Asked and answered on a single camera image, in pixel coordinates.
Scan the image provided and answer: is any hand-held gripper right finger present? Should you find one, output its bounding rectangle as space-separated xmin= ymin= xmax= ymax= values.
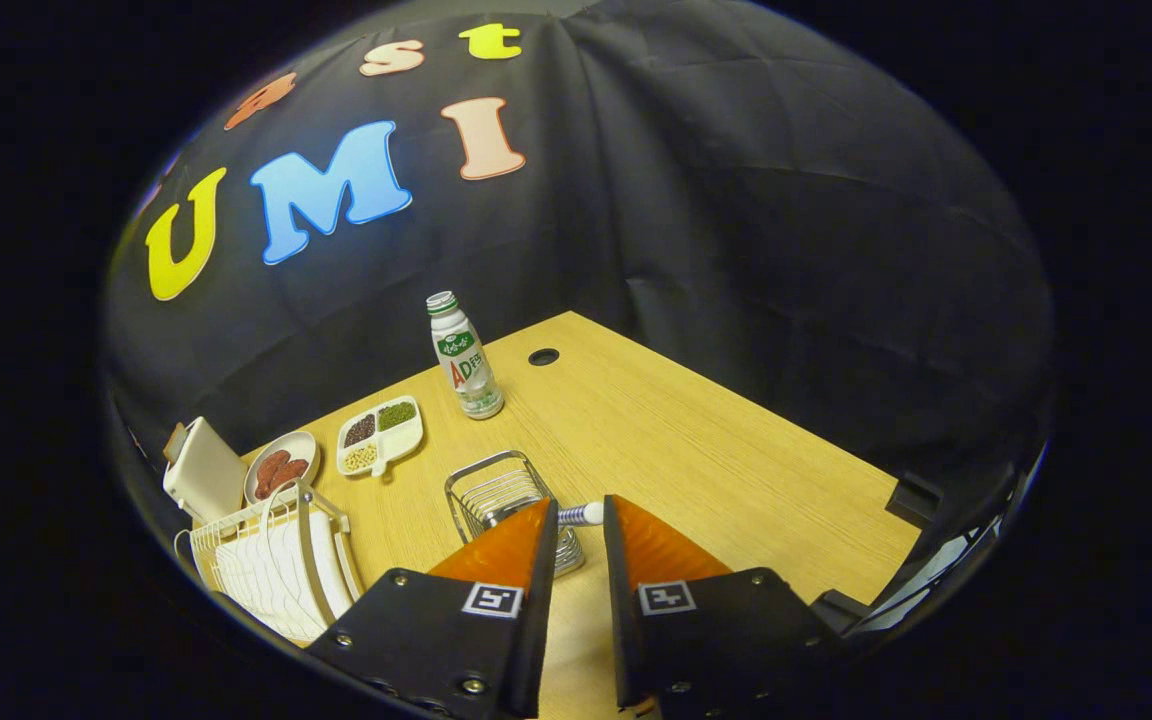
xmin=603 ymin=493 xmax=847 ymax=720

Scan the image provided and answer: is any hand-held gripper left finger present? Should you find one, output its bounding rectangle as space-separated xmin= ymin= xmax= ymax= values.
xmin=306 ymin=497 xmax=561 ymax=720

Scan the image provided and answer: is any metal wire basket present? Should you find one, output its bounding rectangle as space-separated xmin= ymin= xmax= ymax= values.
xmin=444 ymin=450 xmax=587 ymax=579

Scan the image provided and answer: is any white wire dish rack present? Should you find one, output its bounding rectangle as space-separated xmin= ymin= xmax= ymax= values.
xmin=174 ymin=480 xmax=365 ymax=643

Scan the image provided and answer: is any beige round plate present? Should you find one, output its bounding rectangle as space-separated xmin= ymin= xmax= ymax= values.
xmin=243 ymin=430 xmax=321 ymax=505

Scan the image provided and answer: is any black table clamp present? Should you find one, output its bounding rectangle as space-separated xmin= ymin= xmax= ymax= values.
xmin=811 ymin=588 xmax=872 ymax=631
xmin=884 ymin=470 xmax=942 ymax=529

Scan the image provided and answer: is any white divided bean tray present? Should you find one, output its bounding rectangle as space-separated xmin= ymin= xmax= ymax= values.
xmin=336 ymin=395 xmax=425 ymax=479

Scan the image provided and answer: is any white drink bottle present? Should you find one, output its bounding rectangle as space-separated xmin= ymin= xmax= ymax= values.
xmin=425 ymin=290 xmax=506 ymax=421

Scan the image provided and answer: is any white toaster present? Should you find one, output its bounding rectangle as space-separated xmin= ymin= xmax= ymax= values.
xmin=162 ymin=416 xmax=247 ymax=525

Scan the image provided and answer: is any black backdrop cloth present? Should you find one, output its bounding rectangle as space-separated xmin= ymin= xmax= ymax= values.
xmin=101 ymin=0 xmax=1055 ymax=561

